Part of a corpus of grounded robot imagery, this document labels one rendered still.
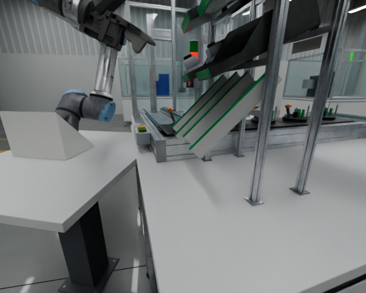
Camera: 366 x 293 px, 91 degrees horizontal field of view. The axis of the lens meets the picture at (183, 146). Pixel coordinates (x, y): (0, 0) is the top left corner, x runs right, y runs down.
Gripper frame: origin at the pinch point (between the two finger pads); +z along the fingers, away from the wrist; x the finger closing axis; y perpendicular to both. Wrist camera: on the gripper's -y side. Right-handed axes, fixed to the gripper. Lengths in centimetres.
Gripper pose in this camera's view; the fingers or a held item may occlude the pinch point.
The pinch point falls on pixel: (152, 40)
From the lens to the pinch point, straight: 66.1
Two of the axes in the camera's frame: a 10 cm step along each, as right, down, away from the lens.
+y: -4.2, 8.8, 2.3
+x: 1.3, 3.1, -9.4
